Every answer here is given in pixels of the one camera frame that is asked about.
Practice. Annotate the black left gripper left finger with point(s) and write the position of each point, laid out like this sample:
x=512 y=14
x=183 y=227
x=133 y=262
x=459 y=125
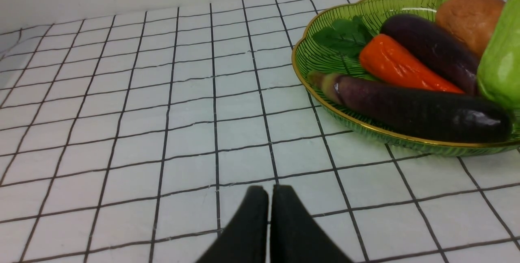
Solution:
x=244 y=238

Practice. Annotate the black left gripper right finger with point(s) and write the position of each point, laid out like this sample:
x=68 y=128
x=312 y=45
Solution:
x=295 y=236

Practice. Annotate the light green cucumber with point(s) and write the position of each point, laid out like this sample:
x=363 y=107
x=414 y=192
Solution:
x=498 y=75

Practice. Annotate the white grid tablecloth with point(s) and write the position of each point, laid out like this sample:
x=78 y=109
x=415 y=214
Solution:
x=133 y=138

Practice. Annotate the green glass leaf plate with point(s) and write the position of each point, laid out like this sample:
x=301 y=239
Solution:
x=308 y=55

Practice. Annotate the dark purple eggplant left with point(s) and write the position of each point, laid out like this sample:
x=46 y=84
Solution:
x=425 y=114

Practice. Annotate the dark purple eggplant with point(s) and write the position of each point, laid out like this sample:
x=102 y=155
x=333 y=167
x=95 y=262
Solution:
x=435 y=48
x=425 y=114

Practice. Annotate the orange carrot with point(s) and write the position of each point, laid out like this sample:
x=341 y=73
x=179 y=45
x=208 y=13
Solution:
x=380 y=55

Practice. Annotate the dark purple eggplant right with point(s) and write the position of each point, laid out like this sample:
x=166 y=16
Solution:
x=435 y=48

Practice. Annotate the brown potato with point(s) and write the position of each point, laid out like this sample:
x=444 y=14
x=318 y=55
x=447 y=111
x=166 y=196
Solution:
x=470 y=21

